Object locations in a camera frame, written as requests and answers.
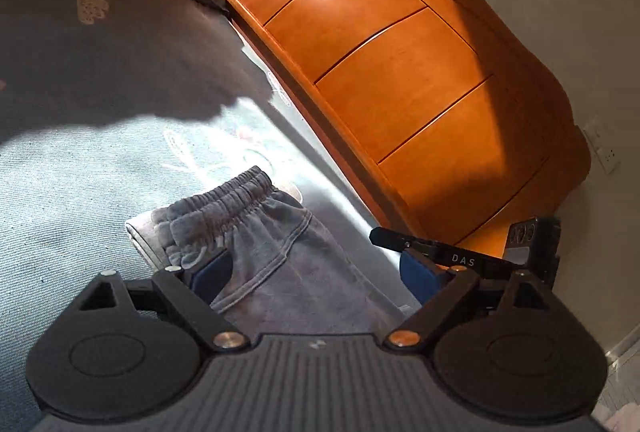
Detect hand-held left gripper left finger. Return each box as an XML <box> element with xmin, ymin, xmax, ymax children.
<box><xmin>79</xmin><ymin>252</ymin><xmax>251</xmax><ymax>354</ymax></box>

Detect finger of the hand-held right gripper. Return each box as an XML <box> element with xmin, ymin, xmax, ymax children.
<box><xmin>369</xmin><ymin>227</ymin><xmax>435</xmax><ymax>260</ymax></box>

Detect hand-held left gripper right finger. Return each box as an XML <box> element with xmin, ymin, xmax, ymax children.
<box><xmin>385</xmin><ymin>248</ymin><xmax>553</xmax><ymax>353</ymax></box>

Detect grey sweatpants with drawstring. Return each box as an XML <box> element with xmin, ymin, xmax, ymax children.
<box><xmin>125</xmin><ymin>166</ymin><xmax>426</xmax><ymax>335</ymax></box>

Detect wooden headboard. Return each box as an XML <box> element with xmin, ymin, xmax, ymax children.
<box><xmin>195</xmin><ymin>0</ymin><xmax>593</xmax><ymax>257</ymax></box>

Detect bed with blue-grey floral sheet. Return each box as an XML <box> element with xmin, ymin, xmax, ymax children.
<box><xmin>0</xmin><ymin>0</ymin><xmax>416</xmax><ymax>432</ymax></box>

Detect white wall socket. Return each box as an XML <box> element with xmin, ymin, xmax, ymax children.
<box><xmin>582</xmin><ymin>122</ymin><xmax>622</xmax><ymax>175</ymax></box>

